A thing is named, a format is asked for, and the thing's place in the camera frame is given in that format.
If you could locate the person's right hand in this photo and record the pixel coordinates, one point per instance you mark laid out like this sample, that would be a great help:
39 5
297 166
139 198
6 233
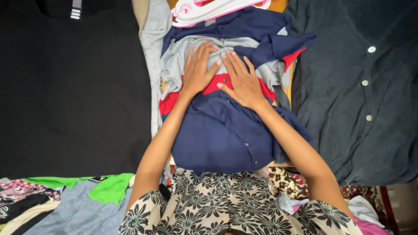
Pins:
244 84

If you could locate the person's left hand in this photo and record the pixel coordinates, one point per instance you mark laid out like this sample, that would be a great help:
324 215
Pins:
197 75

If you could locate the navy grey red striped shirt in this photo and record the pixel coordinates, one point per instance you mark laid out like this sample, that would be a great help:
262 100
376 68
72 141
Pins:
228 42

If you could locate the light grey garment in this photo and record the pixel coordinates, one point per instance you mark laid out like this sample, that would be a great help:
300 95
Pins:
152 49

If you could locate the navy blue button shirt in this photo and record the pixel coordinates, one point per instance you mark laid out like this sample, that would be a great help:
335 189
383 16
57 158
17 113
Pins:
222 133

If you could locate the stack of white pink hangers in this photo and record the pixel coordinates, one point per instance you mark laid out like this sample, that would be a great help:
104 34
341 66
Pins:
212 11

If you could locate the beige cloth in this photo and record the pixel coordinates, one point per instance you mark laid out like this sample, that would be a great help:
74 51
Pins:
140 13

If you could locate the dark grey button shirt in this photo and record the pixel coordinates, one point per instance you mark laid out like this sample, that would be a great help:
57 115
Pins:
356 88

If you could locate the floral red patterned cloth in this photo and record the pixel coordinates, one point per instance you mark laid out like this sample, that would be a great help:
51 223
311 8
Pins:
303 184

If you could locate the person's floral dress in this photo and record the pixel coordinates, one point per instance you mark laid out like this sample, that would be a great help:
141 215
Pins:
235 205

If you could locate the black t-shirt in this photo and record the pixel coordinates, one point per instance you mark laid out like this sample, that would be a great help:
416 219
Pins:
71 88

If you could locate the white cloth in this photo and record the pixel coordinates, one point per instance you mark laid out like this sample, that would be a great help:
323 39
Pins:
364 209

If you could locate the heap of mixed clothes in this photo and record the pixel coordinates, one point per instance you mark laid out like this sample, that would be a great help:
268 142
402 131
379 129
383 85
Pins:
62 204

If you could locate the pink cloth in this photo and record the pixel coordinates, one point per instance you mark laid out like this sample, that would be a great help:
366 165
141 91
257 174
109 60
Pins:
369 227

